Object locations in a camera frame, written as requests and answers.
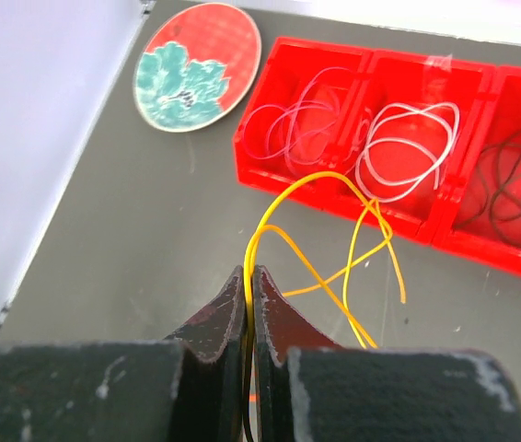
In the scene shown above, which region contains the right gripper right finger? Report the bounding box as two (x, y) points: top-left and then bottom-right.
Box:
(251, 266), (342, 441)

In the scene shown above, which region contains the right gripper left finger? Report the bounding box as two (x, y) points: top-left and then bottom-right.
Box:
(161, 266), (247, 441)

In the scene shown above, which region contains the yellow wire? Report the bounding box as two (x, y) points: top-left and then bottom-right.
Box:
(243, 171), (408, 442)

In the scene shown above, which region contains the pink wire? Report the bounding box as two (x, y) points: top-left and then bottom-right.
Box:
(244, 66), (352, 176)

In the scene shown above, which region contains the white wire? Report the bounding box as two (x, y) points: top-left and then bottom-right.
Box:
(354, 102), (461, 204)

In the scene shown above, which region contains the red four-compartment bin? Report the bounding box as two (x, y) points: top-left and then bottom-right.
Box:
(234, 37), (521, 275)

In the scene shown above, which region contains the brown wire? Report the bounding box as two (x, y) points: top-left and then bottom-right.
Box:
(453, 122), (521, 252)

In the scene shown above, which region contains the red blue floral plate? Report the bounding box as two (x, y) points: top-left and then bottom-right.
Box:
(133, 2), (262, 133)

